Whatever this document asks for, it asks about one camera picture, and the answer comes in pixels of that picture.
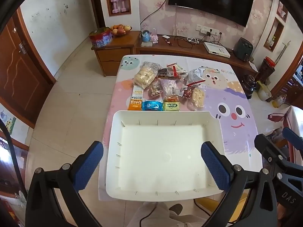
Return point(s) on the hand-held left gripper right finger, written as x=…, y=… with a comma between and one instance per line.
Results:
x=214, y=167

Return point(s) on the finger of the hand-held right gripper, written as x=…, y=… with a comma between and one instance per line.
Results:
x=267, y=146
x=292, y=136

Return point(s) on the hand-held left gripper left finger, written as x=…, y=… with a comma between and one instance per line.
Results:
x=88, y=167

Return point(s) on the white plastic tray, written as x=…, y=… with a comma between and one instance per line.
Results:
x=161, y=151

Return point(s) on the rice cracker packet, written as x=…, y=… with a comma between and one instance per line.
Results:
x=198, y=97

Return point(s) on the green snack packet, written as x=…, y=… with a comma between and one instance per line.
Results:
x=171, y=106

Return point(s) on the dark red brown snack packet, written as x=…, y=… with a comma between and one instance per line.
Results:
x=188, y=92

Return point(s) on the orange yellow snack packet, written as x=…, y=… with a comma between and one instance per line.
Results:
x=171, y=98

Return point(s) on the blue snack packet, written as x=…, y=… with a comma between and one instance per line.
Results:
x=152, y=105

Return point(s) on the clear pink snack packet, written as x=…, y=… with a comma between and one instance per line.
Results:
x=169, y=86

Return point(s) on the clear bag with red label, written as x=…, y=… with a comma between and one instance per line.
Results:
x=162, y=72

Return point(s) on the cartoon printed tablecloth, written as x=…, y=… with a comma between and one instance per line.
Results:
x=239, y=132

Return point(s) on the yellow bottle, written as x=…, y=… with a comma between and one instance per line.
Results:
x=278, y=101

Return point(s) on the yellow stool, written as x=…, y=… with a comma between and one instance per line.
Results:
x=236, y=205

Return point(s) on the white yellow kettle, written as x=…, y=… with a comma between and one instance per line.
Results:
x=264, y=92

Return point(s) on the person's shoe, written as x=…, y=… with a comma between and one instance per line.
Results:
x=176, y=209

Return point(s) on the dark ceramic pot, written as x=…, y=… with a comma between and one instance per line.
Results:
x=248, y=85

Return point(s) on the red lid jar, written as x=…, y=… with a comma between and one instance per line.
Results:
x=266, y=69

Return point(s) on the person's trouser leg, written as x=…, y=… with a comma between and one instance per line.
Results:
x=151, y=215

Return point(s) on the white paper card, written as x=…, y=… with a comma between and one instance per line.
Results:
x=253, y=66

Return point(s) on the orange white snack packet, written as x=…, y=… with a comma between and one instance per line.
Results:
x=135, y=99

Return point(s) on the silver snack bag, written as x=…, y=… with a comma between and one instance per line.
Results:
x=196, y=75

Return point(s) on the clear bag of nuts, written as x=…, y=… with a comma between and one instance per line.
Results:
x=155, y=89

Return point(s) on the striped edge snack packet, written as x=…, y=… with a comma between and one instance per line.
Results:
x=178, y=69

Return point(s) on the pale cracker bag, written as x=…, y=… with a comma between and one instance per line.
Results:
x=144, y=76

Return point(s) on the white set-top box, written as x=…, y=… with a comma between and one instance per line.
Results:
x=216, y=49

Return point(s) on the small wooden cabinet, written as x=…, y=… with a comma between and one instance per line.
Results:
x=113, y=54

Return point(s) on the brown wooden door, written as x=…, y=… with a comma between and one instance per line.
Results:
x=19, y=71

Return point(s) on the long wooden television stand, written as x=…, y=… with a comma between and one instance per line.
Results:
x=184, y=49

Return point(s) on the red round tin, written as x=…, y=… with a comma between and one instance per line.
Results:
x=100, y=37

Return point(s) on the small white device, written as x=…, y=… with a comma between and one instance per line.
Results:
x=166, y=36

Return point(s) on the bowl of fruit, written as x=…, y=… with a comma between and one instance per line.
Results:
x=120, y=29

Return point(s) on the blue snow globe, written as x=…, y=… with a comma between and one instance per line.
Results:
x=146, y=36

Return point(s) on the pink toy figure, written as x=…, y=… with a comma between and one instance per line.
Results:
x=154, y=37

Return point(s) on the pink dumbbell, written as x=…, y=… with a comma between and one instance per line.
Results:
x=115, y=4
x=122, y=3

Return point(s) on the wall poster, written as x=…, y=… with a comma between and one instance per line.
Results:
x=8, y=121

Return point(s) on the white wall outlets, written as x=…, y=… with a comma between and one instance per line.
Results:
x=208, y=29

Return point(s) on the wall mounted television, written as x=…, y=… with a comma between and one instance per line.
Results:
x=210, y=0

